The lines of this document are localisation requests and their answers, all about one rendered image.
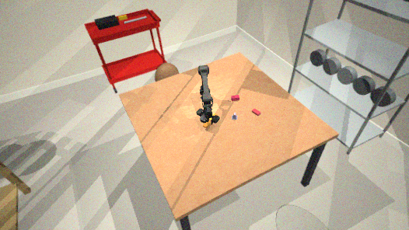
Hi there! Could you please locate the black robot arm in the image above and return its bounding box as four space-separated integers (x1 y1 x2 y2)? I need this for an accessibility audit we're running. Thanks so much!
198 65 214 123

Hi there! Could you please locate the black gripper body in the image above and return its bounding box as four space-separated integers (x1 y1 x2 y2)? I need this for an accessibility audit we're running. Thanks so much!
196 108 220 124

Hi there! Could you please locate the orange rectangular bar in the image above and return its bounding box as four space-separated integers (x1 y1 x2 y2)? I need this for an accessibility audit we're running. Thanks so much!
203 113 218 128

